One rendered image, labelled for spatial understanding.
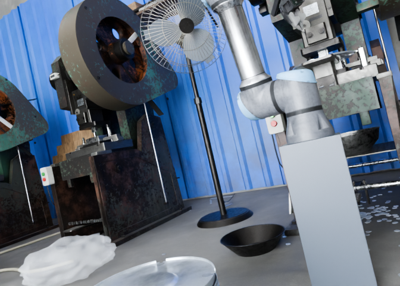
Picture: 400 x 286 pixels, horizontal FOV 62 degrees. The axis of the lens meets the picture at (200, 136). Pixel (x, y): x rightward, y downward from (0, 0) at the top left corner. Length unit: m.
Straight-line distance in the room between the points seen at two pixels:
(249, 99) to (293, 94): 0.16
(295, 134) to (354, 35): 1.11
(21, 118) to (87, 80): 1.79
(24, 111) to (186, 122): 1.74
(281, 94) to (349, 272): 0.57
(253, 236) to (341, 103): 0.75
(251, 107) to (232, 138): 2.14
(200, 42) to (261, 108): 1.24
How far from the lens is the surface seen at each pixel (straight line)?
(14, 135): 3.91
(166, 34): 2.29
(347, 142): 1.74
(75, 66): 2.33
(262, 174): 3.22
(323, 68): 1.73
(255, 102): 1.15
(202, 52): 2.31
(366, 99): 1.64
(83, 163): 2.55
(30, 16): 5.43
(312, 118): 1.08
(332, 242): 1.11
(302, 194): 1.08
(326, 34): 1.82
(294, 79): 1.09
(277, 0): 1.66
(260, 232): 1.72
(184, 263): 0.83
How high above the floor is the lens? 0.49
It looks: 2 degrees up
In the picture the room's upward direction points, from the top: 13 degrees counter-clockwise
